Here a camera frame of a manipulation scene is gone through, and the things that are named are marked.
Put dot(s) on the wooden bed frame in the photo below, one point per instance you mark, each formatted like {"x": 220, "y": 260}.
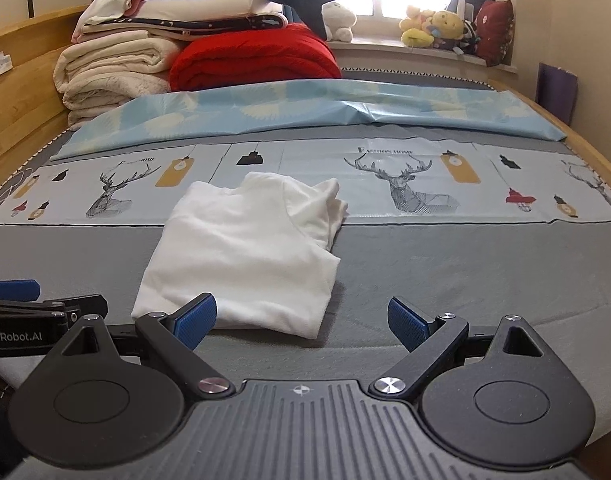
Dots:
{"x": 31, "y": 110}

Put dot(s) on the deer print bed mat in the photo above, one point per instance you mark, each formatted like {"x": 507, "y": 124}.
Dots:
{"x": 381, "y": 180}

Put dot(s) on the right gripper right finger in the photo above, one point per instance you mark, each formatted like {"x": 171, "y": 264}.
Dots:
{"x": 498, "y": 395}

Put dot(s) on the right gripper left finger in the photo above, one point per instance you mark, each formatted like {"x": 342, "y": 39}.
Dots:
{"x": 104, "y": 396}

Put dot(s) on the white t-shirt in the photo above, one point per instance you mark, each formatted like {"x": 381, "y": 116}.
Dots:
{"x": 262, "y": 250}

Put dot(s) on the dark red cushion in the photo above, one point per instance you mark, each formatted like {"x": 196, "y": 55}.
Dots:
{"x": 495, "y": 30}

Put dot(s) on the red blanket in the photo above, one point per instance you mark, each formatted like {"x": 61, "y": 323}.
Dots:
{"x": 251, "y": 57}

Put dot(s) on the purple box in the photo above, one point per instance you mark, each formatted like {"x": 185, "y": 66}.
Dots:
{"x": 557, "y": 91}

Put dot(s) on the white plush toy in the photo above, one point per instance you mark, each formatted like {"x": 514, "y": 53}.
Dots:
{"x": 338, "y": 21}

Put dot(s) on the light blue patterned sheet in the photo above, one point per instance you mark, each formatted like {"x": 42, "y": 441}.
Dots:
{"x": 305, "y": 103}

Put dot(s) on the yellow plush toys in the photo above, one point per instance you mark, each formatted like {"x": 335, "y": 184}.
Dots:
{"x": 443, "y": 30}

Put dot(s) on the cream folded blankets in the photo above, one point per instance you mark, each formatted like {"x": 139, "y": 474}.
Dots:
{"x": 101, "y": 74}

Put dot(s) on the grey mattress cover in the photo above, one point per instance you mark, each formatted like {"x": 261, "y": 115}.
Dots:
{"x": 557, "y": 276}

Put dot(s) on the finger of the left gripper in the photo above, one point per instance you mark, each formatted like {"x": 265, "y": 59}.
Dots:
{"x": 19, "y": 290}
{"x": 79, "y": 306}

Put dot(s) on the folded white bedding stack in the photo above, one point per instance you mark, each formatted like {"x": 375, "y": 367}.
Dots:
{"x": 184, "y": 20}

